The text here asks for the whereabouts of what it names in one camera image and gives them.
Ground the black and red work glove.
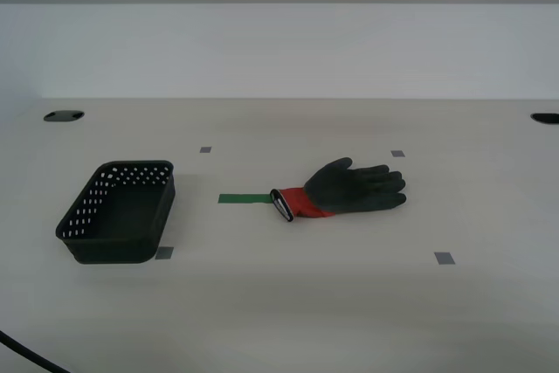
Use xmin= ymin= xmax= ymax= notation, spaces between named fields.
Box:
xmin=269 ymin=156 xmax=408 ymax=223

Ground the black perforated plastic basket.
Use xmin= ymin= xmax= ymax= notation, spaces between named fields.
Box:
xmin=55 ymin=160 xmax=176 ymax=266

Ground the green tape strip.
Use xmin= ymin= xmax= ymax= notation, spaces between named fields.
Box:
xmin=217 ymin=193 xmax=274 ymax=205

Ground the black oval cable grommet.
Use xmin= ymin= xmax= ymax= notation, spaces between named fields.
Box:
xmin=43 ymin=109 xmax=86 ymax=123
xmin=529 ymin=112 xmax=559 ymax=126

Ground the thick black floor cable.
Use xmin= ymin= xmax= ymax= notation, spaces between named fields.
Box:
xmin=0 ymin=329 xmax=72 ymax=373

